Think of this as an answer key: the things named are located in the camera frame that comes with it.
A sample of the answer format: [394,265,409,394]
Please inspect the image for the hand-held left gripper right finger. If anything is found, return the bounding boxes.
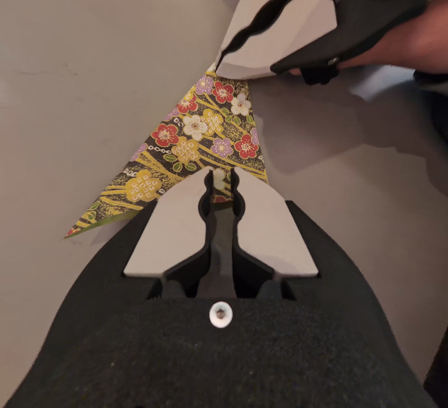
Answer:
[230,167,319,297]

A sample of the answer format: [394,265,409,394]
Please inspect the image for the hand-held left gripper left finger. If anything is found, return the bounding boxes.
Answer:
[123,167,215,297]

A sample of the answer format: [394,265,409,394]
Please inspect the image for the green floral origami paper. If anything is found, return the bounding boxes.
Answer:
[64,62,269,239]

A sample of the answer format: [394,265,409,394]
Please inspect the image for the person's right hand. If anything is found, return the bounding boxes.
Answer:
[289,0,448,76]

